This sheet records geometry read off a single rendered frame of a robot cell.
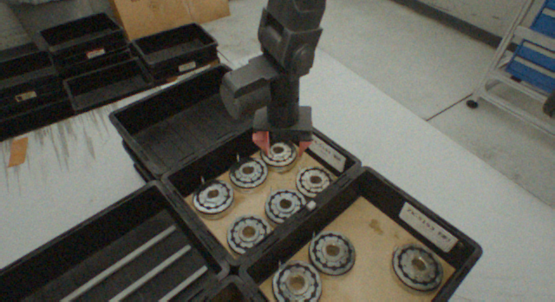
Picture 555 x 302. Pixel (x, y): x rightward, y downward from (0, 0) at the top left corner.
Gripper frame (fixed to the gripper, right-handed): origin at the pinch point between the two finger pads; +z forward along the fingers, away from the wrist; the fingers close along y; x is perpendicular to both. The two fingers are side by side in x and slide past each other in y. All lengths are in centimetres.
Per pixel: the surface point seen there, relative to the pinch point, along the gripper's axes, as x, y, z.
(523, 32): 145, 127, 51
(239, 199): 3.5, -11.9, 23.1
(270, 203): 0.9, -3.7, 20.5
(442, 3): 281, 130, 96
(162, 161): 14.4, -35.9, 22.8
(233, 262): -17.7, -8.7, 13.0
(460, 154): 36, 58, 38
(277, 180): 10.1, -2.8, 23.4
